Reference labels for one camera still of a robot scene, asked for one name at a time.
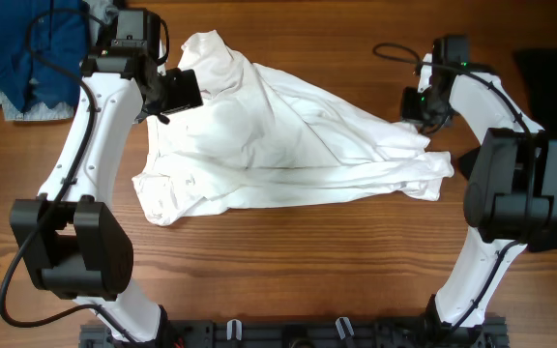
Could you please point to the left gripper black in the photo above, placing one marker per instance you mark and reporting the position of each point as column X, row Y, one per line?
column 186, row 90

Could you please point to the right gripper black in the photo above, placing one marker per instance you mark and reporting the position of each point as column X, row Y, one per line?
column 413, row 110

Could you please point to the white t-shirt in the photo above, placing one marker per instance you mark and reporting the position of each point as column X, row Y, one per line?
column 264, row 138

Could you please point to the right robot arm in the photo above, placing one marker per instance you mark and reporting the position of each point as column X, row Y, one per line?
column 474, row 92

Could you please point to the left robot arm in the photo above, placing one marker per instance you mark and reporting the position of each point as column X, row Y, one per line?
column 68, row 239

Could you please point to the black garment in pile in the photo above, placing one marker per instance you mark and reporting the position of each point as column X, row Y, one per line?
column 120, row 4

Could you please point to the grey garment in pile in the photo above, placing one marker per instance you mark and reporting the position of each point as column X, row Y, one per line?
column 107, row 12

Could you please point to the blue shirt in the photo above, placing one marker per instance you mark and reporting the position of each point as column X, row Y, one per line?
column 60, row 38

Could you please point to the light patterned garment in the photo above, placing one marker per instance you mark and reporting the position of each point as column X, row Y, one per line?
column 39, row 112

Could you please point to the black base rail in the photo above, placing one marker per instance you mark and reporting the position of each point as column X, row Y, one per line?
column 387, row 332

